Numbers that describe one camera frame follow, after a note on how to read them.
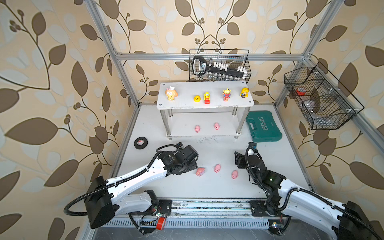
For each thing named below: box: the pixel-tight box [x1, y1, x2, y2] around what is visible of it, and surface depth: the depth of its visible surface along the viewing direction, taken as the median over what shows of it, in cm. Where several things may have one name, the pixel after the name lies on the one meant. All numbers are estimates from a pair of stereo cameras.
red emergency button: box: [156, 216, 166, 231], surface depth 69 cm
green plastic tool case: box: [246, 110, 283, 143], surface depth 104 cm
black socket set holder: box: [192, 55, 247, 77], surface depth 86 cm
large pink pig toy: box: [195, 167, 205, 177], surface depth 84 cm
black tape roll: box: [133, 136, 149, 150], surface depth 101 cm
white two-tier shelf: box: [156, 80, 255, 140], surface depth 82 cm
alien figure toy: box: [222, 87, 232, 102], surface depth 73 cm
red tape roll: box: [296, 87, 306, 96], surface depth 84 cm
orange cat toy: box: [165, 85, 179, 101], surface depth 74 cm
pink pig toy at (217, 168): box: [214, 164, 222, 173], surface depth 88 cm
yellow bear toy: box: [240, 87, 249, 98], surface depth 76 cm
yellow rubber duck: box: [193, 95, 202, 103], surface depth 75 cm
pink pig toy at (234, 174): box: [231, 170, 239, 180], surface depth 86 cm
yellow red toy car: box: [203, 92, 211, 105], surface depth 76 cm
